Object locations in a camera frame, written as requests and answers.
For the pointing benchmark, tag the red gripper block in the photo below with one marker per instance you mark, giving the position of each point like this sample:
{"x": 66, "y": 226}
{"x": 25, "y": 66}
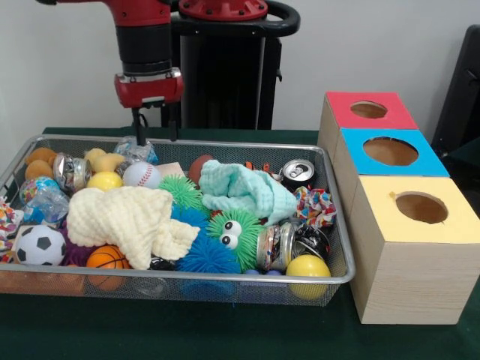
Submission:
{"x": 150, "y": 88}

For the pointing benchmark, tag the clear plastic packet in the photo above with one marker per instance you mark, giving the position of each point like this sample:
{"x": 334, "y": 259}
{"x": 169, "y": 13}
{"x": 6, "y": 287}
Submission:
{"x": 131, "y": 152}

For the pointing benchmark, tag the yellow plush toy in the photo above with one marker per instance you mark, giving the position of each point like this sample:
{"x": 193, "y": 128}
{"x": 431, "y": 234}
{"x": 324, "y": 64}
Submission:
{"x": 103, "y": 161}

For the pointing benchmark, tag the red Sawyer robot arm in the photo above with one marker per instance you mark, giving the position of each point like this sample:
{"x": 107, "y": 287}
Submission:
{"x": 144, "y": 41}

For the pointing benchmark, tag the silver mesh bin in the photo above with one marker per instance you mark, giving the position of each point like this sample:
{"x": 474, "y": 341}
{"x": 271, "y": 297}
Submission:
{"x": 187, "y": 288}

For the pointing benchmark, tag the wooden box with three holes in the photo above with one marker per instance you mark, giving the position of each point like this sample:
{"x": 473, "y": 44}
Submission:
{"x": 412, "y": 285}

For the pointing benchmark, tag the white baseball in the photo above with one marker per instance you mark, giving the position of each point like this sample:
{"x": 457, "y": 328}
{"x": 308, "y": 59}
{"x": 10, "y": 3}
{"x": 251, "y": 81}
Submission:
{"x": 142, "y": 175}

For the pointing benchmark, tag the small yellow ball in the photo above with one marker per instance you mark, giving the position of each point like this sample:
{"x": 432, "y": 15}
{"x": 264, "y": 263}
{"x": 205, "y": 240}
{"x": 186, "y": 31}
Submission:
{"x": 104, "y": 182}

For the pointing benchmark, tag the cream knit cloth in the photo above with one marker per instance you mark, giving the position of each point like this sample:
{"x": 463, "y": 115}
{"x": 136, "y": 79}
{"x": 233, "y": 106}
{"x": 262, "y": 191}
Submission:
{"x": 120, "y": 217}

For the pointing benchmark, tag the mint knit cloth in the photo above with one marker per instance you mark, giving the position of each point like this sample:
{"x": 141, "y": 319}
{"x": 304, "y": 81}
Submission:
{"x": 240, "y": 187}

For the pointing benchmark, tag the small orange basketball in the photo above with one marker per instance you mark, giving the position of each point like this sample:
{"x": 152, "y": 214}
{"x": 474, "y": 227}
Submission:
{"x": 107, "y": 258}

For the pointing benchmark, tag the silver soda can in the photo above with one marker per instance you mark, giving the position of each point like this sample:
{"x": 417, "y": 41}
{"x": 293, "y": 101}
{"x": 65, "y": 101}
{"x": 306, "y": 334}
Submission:
{"x": 298, "y": 170}

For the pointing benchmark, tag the green spiky toy with eyes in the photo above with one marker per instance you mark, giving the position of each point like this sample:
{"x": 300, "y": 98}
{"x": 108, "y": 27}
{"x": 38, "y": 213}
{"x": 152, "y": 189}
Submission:
{"x": 249, "y": 245}

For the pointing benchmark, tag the black and white soccer ball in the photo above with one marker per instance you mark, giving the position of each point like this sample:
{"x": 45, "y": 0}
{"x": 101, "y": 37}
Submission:
{"x": 39, "y": 245}

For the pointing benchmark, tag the large yellow ball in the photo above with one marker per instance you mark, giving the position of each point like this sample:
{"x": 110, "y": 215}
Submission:
{"x": 307, "y": 266}

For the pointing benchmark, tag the dark green table cloth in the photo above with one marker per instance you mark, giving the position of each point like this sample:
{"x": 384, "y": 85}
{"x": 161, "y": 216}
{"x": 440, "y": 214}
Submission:
{"x": 187, "y": 330}

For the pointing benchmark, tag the black upright panel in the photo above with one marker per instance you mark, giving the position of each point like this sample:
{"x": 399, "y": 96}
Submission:
{"x": 461, "y": 93}

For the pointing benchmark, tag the green cloth side table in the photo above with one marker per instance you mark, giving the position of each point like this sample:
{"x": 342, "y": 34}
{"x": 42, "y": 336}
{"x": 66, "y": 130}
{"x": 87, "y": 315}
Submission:
{"x": 468, "y": 157}

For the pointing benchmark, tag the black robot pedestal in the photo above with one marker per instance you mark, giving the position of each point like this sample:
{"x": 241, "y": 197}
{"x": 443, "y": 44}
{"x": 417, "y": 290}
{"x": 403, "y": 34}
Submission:
{"x": 232, "y": 75}

